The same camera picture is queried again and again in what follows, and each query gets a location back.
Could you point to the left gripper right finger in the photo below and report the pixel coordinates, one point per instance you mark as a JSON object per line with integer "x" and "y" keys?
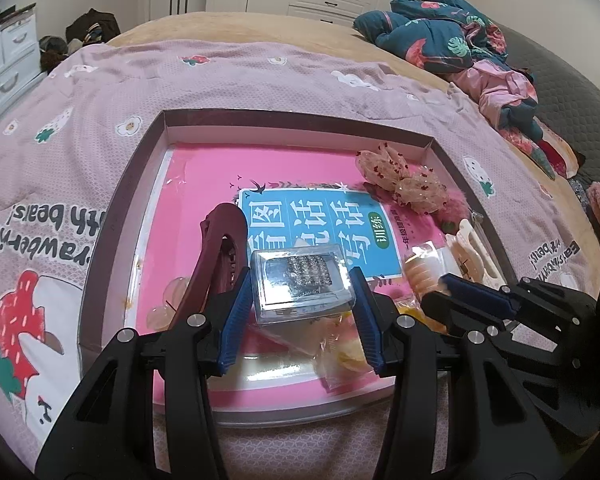
{"x": 458, "y": 411}

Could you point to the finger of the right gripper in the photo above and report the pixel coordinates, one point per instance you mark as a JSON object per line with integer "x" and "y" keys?
{"x": 480, "y": 292}
{"x": 476, "y": 318}

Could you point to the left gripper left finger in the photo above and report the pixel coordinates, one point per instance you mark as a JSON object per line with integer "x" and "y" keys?
{"x": 142, "y": 411}

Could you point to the cream hair claw clip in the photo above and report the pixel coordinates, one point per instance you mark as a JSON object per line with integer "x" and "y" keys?
{"x": 471, "y": 256}

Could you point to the pink fluffy pompom clip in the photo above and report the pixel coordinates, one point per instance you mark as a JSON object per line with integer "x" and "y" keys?
{"x": 452, "y": 212}

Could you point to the yellow bangles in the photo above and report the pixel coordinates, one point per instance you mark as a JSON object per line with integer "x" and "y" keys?
{"x": 340, "y": 360}

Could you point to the pearl bow hair clip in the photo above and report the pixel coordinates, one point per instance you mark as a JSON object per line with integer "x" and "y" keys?
{"x": 159, "y": 318}

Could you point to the clear box of hairpins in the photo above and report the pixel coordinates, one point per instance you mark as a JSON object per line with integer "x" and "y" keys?
{"x": 299, "y": 283}

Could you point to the maroon oval hair clip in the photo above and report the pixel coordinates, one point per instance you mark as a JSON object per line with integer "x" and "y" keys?
{"x": 222, "y": 257}

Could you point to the dark shallow cardboard box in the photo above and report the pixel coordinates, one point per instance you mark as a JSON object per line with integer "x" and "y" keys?
{"x": 106, "y": 290}

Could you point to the pink floral clothing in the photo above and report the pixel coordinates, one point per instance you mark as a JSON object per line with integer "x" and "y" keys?
{"x": 508, "y": 101}

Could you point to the grey padded headboard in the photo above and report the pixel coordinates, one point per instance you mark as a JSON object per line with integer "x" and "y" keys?
{"x": 568, "y": 102}

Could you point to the pink book in box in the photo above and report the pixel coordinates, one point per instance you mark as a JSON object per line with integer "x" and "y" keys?
{"x": 289, "y": 198}

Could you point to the pink printed blanket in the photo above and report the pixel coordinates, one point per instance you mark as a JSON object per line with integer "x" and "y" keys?
{"x": 64, "y": 148}

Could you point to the teal floral quilt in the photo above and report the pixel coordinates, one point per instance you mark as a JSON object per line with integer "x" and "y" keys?
{"x": 440, "y": 36}

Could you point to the tan bed sheet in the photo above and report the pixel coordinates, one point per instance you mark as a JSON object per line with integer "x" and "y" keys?
{"x": 342, "y": 42}

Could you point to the white drawer cabinet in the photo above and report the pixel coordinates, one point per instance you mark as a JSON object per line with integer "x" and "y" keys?
{"x": 20, "y": 65}

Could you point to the black bag on floor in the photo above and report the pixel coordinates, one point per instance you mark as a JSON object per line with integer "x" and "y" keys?
{"x": 92, "y": 27}

